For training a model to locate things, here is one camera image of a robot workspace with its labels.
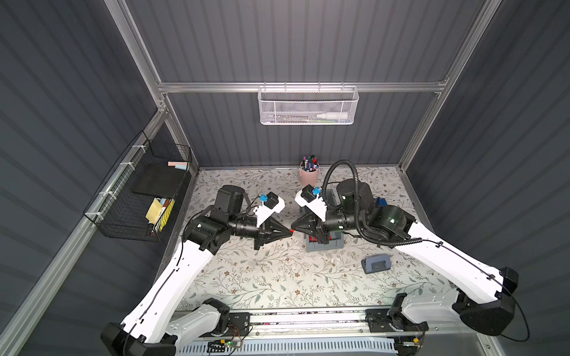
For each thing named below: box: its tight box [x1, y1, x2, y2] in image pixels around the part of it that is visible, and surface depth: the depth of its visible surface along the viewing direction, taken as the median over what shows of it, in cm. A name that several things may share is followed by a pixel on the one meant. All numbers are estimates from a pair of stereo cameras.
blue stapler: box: [376, 196, 389, 207], surface depth 107 cm
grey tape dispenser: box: [360, 255, 392, 275], surface depth 86 cm
